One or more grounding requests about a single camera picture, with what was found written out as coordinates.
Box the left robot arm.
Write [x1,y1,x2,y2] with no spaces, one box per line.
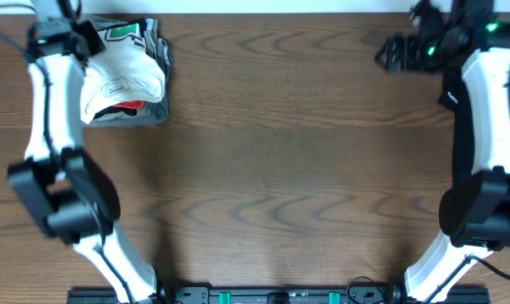
[8,0,166,303]

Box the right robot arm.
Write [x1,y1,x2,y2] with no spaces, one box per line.
[375,1,510,303]

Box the black t-shirt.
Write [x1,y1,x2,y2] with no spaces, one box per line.
[438,70,475,187]

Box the white t-shirt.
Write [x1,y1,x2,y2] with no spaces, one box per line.
[79,19,167,125]

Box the folded khaki garment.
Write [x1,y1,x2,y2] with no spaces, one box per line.
[79,13,174,128]

